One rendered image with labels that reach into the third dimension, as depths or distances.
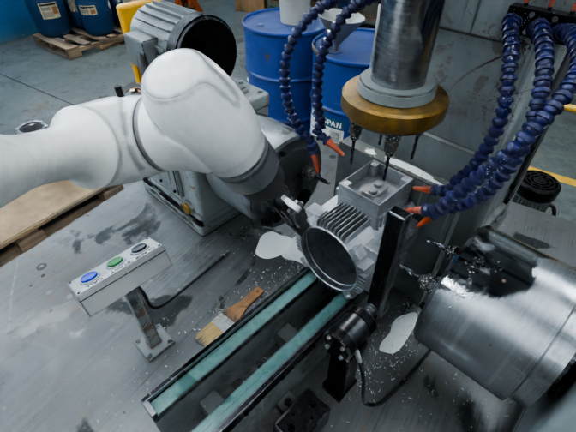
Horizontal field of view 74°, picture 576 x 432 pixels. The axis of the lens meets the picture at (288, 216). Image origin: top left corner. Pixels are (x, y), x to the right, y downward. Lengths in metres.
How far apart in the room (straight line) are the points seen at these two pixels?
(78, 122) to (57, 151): 0.06
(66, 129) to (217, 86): 0.18
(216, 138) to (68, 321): 0.76
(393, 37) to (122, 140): 0.41
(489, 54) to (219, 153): 0.55
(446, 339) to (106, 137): 0.58
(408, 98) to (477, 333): 0.38
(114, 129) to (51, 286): 0.75
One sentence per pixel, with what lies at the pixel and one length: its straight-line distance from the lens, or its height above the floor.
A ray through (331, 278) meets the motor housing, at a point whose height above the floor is 0.94.
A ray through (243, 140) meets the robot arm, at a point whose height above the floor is 1.38.
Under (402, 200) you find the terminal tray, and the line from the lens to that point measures 0.83.
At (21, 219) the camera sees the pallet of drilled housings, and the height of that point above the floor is 0.15.
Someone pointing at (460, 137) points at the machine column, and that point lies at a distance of 0.91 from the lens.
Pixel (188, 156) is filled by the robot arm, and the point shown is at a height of 1.37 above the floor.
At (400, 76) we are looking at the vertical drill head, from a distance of 0.66.
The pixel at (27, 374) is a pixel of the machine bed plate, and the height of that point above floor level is 0.80.
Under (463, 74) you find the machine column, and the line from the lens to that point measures 0.87.
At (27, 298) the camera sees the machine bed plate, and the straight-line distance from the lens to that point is 1.21.
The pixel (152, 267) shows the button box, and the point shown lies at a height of 1.05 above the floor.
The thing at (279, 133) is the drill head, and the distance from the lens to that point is 0.90.
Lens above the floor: 1.62
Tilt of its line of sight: 42 degrees down
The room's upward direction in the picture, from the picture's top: straight up
